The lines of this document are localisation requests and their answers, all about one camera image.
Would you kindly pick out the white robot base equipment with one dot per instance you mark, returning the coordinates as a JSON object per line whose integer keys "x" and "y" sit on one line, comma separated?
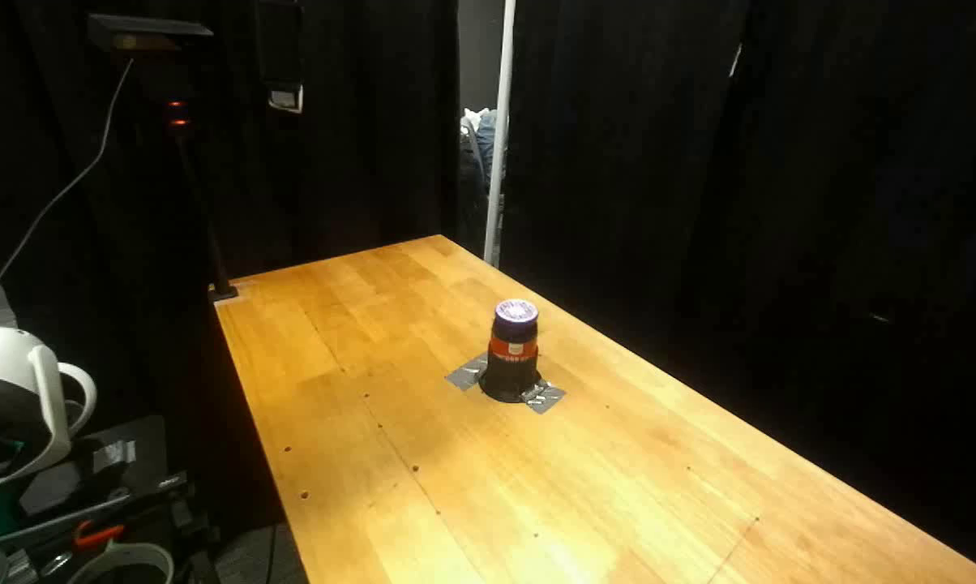
{"x": 78, "y": 504}

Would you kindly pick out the dark bottle with red band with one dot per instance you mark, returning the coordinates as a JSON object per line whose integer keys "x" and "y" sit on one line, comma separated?
{"x": 511, "y": 351}

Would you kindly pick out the white vertical pole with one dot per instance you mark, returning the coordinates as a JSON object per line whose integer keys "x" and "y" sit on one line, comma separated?
{"x": 502, "y": 134}

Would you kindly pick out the black curtain backdrop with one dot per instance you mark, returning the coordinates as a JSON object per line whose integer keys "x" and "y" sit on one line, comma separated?
{"x": 770, "y": 198}

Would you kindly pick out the grey duct tape strip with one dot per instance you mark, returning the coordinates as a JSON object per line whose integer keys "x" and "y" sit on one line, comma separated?
{"x": 541, "y": 398}

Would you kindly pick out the black camera tripod stand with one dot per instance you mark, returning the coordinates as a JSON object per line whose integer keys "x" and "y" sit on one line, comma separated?
{"x": 164, "y": 44}

